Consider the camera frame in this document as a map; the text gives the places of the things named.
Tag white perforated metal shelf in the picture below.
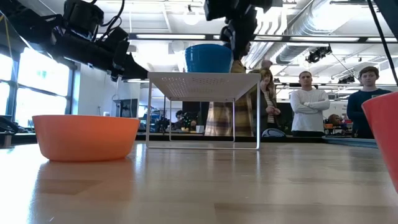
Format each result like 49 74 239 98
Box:
145 72 261 150

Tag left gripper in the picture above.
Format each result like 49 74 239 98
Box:
52 27 149 80

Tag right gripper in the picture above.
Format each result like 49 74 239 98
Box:
220 0 282 61

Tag blue mini bowl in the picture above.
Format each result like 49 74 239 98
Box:
185 43 233 54
185 52 233 73

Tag window with dark frame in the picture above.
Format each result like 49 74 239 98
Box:
0 46 77 128

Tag round white ceiling lamp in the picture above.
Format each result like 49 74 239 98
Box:
182 9 200 26

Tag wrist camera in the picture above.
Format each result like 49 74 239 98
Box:
63 0 105 34
203 0 231 21

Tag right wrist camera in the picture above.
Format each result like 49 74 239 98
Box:
203 0 231 21

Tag black ceiling projector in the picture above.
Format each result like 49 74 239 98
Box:
305 45 333 64
338 75 357 85

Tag person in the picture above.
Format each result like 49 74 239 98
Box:
328 113 343 127
204 59 259 137
346 65 392 139
290 70 331 137
174 109 187 131
250 58 282 134

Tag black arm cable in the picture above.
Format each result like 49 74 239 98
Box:
366 0 398 85

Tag red mini bowl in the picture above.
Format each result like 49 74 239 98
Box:
361 91 398 194

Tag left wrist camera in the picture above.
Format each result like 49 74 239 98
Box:
63 0 105 34

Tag orange mini bowl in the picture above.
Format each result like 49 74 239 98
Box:
32 114 141 162

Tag black ceiling beam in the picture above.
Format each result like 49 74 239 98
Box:
96 32 398 44

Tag silver ventilation duct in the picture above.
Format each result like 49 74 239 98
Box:
275 0 335 65

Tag ceiling light strip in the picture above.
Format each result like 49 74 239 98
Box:
290 36 361 43
135 33 206 40

